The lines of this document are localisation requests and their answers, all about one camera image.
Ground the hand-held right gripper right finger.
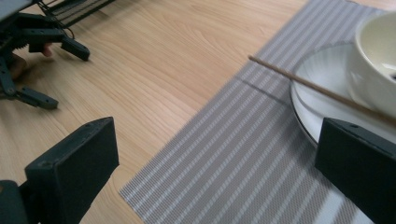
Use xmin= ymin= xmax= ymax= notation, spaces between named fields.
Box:
xmin=314 ymin=117 xmax=396 ymax=224

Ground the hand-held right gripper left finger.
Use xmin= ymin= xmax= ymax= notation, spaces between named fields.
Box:
xmin=23 ymin=117 xmax=120 ymax=224

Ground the black wire basket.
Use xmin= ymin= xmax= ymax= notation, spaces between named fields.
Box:
xmin=40 ymin=0 xmax=116 ymax=28

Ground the wooden chopstick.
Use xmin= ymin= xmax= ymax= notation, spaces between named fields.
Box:
xmin=247 ymin=55 xmax=396 ymax=128

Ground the white plate with dark rim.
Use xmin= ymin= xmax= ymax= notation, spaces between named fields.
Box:
xmin=289 ymin=42 xmax=396 ymax=147

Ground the cream ceramic bowl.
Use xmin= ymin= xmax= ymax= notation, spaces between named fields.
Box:
xmin=345 ymin=11 xmax=396 ymax=119

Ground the grey striped woven placemat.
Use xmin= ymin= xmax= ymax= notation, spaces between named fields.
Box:
xmin=119 ymin=0 xmax=396 ymax=224

